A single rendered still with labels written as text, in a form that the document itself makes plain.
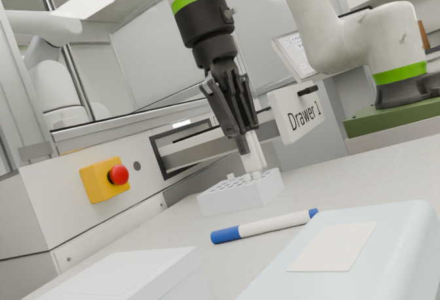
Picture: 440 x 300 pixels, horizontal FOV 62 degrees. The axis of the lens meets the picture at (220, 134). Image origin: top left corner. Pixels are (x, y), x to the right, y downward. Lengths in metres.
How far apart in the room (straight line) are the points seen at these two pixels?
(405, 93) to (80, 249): 0.79
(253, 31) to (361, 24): 1.76
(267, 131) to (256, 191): 0.21
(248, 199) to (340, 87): 1.25
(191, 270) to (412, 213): 0.17
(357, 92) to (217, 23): 1.26
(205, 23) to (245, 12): 2.14
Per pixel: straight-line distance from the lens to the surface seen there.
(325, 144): 2.59
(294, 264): 0.24
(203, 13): 0.61
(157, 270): 0.31
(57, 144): 0.74
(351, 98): 1.78
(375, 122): 0.93
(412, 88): 0.99
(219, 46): 0.61
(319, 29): 1.04
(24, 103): 0.73
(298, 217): 0.44
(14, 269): 0.81
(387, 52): 0.98
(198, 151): 0.84
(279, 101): 0.73
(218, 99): 0.59
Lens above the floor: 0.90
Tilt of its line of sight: 2 degrees down
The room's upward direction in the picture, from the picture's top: 20 degrees counter-clockwise
